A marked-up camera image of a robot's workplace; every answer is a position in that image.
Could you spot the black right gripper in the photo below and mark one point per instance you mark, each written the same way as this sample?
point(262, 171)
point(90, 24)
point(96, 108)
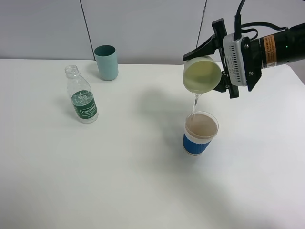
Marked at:
point(285, 46)

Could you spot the pale green plastic cup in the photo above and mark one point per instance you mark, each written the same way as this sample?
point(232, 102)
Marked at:
point(201, 74)

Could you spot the clear bottle green label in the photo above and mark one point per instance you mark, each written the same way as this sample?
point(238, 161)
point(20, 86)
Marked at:
point(81, 96)

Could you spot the blue sleeved glass cup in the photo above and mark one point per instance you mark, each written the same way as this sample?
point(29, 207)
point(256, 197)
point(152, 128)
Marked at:
point(199, 130)

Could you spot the teal plastic cup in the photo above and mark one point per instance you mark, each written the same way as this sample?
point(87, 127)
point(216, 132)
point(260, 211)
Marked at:
point(106, 59)

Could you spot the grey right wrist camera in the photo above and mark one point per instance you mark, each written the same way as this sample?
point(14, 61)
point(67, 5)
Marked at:
point(243, 61)

